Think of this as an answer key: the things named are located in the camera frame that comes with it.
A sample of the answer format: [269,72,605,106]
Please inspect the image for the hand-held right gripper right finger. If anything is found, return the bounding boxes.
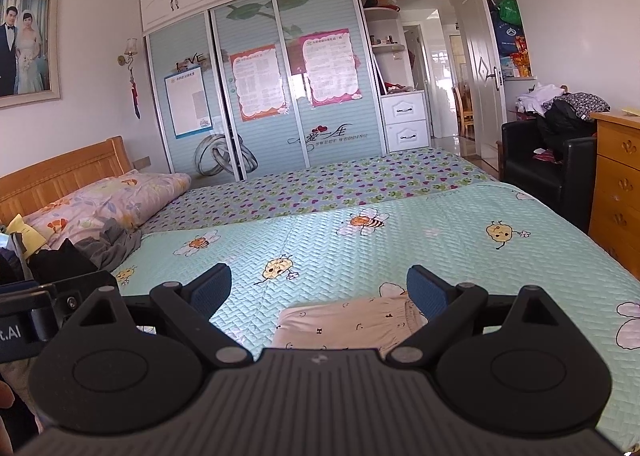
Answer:
[390,265,558,367]

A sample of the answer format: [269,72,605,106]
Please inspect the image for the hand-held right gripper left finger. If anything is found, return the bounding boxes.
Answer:
[80,263,253,370]

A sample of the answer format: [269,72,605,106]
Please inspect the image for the beige smiley print pants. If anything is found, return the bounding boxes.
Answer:
[270,295,431,362]

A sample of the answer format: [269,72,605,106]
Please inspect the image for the green bee print bedspread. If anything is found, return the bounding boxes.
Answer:
[37,181,640,456]

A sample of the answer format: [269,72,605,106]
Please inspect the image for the yellow cloth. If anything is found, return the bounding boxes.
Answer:
[5,213,46,257]

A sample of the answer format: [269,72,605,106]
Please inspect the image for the grey cloth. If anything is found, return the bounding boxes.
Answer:
[75,219,143,272]

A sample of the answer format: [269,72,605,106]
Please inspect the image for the floral pillow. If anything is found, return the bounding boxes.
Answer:
[24,171,192,242]

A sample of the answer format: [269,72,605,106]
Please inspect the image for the sliding door wardrobe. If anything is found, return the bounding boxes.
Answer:
[139,0,488,182]

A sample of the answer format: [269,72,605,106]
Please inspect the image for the wooden headboard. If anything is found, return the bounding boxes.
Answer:
[0,135,133,227]

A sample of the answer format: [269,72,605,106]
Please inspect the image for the white drawer cabinet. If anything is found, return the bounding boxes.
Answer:
[380,90,431,153]

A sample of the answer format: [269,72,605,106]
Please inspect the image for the wooden chair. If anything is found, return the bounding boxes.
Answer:
[452,86,476,139]

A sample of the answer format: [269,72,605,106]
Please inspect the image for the blue bordered poster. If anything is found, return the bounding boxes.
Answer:
[164,65,213,139]

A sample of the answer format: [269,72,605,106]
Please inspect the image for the red hanging ornament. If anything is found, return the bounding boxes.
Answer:
[129,66,142,119]

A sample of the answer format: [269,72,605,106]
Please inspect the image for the red bordered poster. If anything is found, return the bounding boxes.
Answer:
[230,44,291,123]

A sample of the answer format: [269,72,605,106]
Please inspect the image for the wooden dresser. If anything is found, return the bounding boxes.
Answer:
[587,111,640,282]

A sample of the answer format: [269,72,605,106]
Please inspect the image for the white door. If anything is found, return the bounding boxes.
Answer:
[455,0,506,172]

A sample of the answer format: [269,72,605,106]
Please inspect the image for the pink bordered poster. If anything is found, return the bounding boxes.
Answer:
[299,28,363,108]

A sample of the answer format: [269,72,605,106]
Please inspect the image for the orange packets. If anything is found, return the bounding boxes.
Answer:
[510,36,531,77]

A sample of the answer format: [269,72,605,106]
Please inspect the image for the blue bag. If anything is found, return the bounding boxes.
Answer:
[492,24,526,57]

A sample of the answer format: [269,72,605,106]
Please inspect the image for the framed wedding photo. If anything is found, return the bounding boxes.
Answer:
[0,0,63,110]

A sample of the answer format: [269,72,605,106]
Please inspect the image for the green bag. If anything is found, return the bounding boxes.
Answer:
[497,0,523,27]

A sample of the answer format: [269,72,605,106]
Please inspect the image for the wall lamp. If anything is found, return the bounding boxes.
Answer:
[117,38,138,67]

